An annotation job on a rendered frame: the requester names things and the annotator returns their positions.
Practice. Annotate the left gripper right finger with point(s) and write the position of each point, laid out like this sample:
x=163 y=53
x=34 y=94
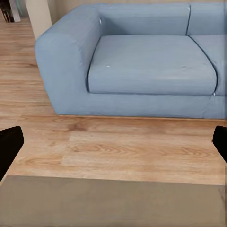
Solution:
x=220 y=140

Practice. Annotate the sofa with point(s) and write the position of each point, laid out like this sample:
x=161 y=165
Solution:
x=151 y=60

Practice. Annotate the coffee table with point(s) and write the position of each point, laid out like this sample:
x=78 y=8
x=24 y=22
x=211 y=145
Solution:
x=39 y=201

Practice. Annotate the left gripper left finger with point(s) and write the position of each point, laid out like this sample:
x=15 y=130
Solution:
x=11 y=141

